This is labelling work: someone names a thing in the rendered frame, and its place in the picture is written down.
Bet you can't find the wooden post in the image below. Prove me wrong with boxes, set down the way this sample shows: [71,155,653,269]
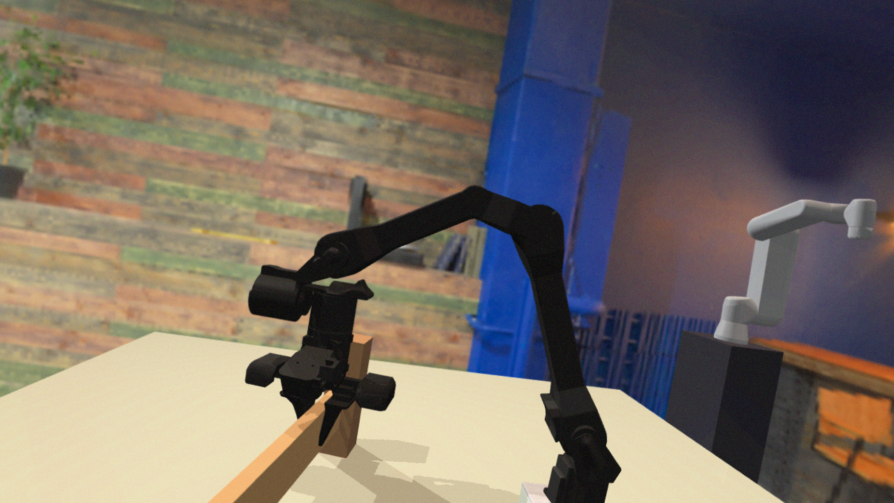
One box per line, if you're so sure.
[319,333,373,458]

